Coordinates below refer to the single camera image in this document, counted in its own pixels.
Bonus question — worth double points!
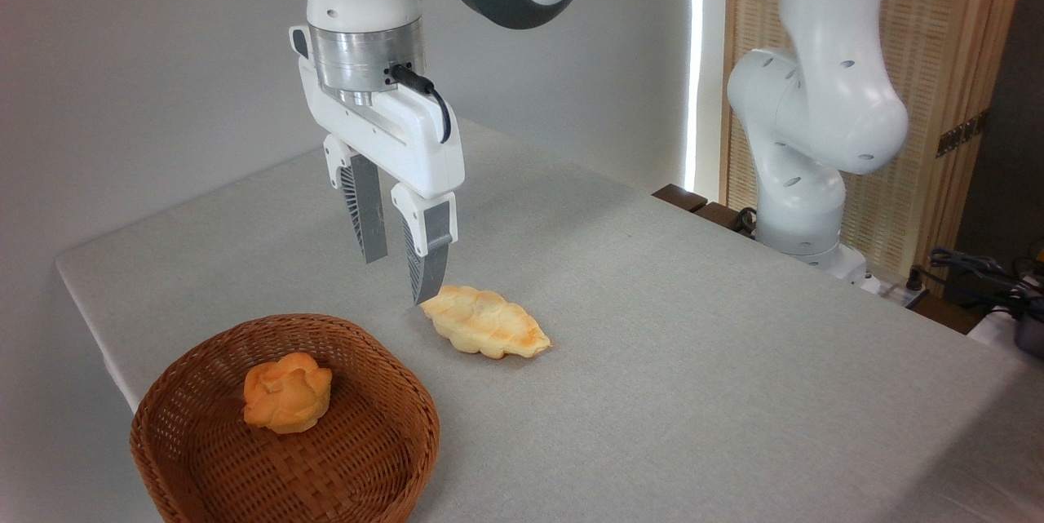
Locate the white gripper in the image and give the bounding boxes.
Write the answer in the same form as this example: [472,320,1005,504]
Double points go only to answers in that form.
[289,24,467,306]

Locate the round orange bread bun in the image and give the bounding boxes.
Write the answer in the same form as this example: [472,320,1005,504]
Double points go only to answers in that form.
[242,352,334,435]

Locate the long pale leaf-shaped bread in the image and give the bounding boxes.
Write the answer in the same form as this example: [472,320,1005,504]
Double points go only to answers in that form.
[419,285,553,360]

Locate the brown wicker basket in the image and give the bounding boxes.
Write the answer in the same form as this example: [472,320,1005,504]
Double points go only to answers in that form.
[130,313,441,523]

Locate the grey tablecloth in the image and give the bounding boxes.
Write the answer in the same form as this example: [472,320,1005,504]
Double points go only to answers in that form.
[55,117,1044,523]

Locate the dark metal screen hinge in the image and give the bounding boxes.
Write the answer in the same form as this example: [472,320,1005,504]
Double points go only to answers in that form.
[936,109,990,158]

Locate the bamboo folding screen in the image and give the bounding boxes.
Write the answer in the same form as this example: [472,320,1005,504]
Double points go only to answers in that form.
[719,0,1033,295]

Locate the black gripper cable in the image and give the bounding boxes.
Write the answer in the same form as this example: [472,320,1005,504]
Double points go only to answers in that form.
[388,64,453,144]

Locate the black cable bundle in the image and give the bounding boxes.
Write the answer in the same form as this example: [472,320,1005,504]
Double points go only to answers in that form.
[926,248,1044,320]

